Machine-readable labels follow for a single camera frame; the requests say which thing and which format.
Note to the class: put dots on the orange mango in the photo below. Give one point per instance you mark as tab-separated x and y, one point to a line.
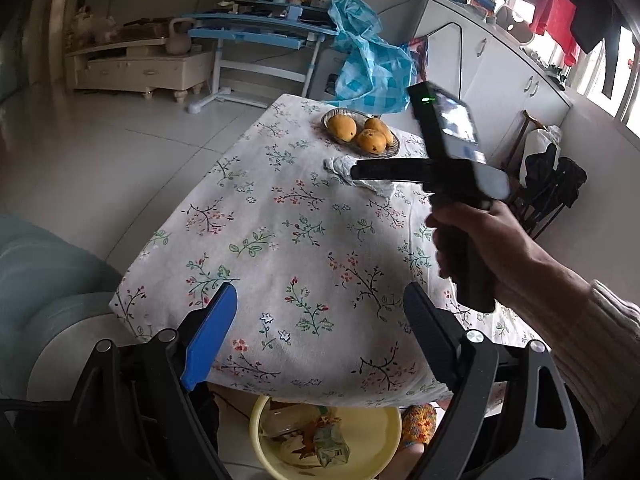
342	127
371	142
377	124

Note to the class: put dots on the orange mango middle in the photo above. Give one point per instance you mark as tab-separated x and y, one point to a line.
371	142

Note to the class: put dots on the orange mango left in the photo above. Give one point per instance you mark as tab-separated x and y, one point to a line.
342	127

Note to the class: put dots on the right forearm white sleeve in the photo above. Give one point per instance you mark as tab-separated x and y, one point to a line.
593	335

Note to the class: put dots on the person right hand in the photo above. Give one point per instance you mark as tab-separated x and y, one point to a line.
485	244

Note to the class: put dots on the cream tv cabinet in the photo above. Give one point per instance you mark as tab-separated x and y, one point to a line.
139	66

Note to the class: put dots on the black folding chair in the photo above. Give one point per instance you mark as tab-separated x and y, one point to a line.
552	184

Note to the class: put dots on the white plastic bag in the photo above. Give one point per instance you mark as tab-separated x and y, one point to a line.
540	147

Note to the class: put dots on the blue checkered cloth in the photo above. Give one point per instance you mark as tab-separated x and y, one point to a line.
375	75

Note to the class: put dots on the pink kettlebell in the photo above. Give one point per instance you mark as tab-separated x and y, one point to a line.
179	41

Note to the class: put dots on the white balcony cabinet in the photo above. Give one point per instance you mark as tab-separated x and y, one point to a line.
482	66

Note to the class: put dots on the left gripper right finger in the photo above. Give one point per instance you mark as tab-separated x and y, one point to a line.
437	332

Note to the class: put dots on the red snack wrapper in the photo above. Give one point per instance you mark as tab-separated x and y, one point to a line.
300	443

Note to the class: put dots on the teal sofa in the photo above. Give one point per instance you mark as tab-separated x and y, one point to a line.
47	286

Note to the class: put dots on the floral tablecloth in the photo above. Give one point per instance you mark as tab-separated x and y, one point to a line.
319	267

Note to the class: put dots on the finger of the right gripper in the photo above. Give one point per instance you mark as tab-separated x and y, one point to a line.
397	169

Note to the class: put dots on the red hanging garment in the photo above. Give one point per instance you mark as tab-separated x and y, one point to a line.
556	17

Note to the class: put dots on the blue green juice carton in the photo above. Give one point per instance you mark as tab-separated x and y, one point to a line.
330	446

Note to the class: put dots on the blue study desk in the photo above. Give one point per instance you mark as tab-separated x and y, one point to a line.
282	28

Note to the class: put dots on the woven fruit basket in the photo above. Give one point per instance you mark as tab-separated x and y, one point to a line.
360	119

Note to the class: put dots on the orange mango right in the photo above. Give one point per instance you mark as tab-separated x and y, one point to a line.
377	124

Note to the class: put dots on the yellow plastic basin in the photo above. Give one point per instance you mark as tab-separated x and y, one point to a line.
372	434

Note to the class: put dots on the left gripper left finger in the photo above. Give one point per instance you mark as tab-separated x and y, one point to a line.
211	330

